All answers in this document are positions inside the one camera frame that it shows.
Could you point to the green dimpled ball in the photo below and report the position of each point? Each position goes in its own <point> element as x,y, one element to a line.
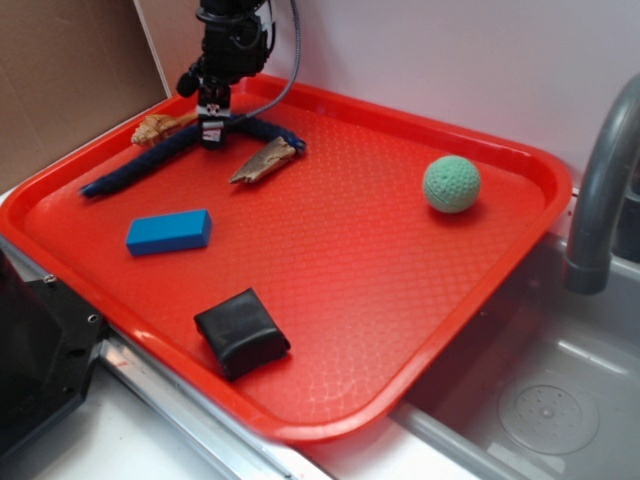
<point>451,184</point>

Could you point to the tan seashell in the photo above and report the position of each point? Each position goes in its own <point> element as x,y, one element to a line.
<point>158,127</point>

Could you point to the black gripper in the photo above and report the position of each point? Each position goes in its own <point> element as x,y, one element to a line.
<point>233,47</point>

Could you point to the brown wood fragment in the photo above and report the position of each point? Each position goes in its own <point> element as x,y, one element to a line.
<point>270,158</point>

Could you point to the grey toy sink basin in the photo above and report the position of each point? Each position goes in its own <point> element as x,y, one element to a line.
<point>541,384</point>

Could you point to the black folded rubber piece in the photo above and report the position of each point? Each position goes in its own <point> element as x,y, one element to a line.
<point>242,335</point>

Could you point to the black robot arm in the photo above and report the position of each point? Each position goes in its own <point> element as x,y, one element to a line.
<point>227,8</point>

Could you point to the blue rectangular block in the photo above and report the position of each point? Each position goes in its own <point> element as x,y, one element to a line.
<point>170,232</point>

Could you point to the grey toy faucet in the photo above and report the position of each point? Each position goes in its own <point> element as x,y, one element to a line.
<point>606,217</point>

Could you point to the red plastic tray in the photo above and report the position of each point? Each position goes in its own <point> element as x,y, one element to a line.
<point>366,280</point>

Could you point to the silver metal rail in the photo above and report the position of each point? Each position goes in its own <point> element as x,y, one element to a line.
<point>140,422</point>

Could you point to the brown cardboard panel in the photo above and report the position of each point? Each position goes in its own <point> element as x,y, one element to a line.
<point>73,70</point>

